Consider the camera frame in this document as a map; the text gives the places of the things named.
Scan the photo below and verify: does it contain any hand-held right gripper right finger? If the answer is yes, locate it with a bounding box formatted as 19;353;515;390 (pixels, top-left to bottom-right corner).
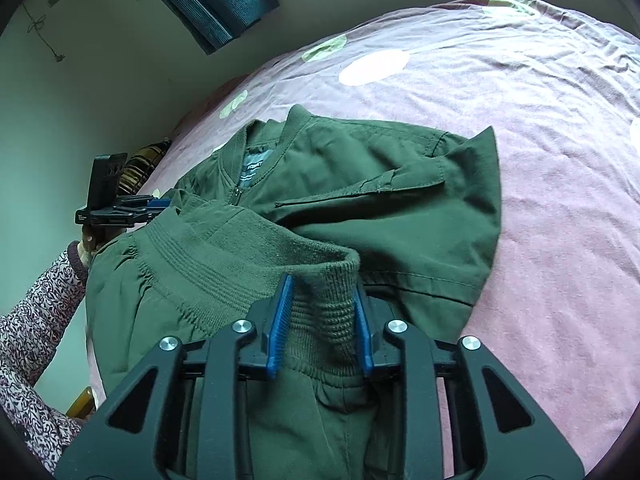
352;280;586;480

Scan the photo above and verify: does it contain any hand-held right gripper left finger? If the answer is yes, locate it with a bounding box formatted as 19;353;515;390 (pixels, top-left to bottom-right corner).
54;274;297;480

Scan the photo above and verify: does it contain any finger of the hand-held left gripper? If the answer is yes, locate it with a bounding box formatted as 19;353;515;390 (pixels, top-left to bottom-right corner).
116;193;174;217

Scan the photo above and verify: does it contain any dark green bomber jacket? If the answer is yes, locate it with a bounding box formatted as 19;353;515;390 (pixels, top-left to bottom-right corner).
84;104;502;480

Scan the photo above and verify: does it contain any person's left forearm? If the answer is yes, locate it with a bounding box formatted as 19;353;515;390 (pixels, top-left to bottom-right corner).
0;240;93;476

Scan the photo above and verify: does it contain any person's left hand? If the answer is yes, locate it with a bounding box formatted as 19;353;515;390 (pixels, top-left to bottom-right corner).
81;227;103;268

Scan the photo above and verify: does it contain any striped brown pillow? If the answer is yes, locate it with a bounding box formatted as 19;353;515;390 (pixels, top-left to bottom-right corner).
117;141;173;196

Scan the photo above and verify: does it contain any yellow object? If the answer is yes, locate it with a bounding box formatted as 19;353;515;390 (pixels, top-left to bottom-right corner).
66;385;95;420

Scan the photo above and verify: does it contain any purple polka dot bed sheet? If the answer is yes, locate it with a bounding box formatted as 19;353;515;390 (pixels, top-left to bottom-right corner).
135;0;640;480

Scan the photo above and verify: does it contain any thin dark cable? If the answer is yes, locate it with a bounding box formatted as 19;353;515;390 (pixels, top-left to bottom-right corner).
22;2;66;63

